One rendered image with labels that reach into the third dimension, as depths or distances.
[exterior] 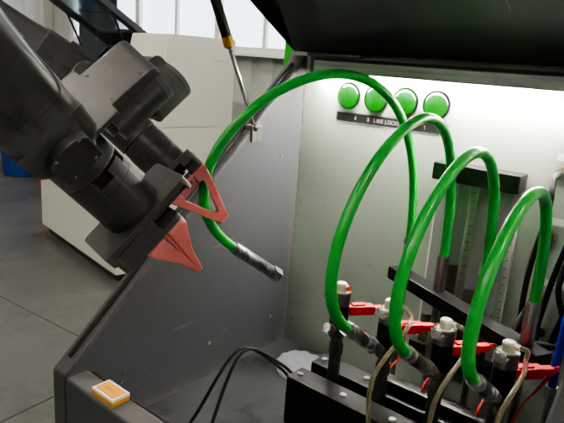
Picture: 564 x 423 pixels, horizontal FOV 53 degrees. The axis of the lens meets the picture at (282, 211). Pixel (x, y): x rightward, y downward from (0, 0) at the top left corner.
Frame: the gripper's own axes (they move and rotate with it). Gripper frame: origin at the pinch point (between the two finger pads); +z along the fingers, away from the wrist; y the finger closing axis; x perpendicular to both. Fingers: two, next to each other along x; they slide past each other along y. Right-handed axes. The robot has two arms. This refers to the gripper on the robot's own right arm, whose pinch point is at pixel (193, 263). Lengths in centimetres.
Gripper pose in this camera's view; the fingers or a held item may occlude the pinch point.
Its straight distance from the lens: 59.2
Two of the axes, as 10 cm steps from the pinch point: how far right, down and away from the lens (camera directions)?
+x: -5.7, -2.5, 7.8
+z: 5.3, 6.2, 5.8
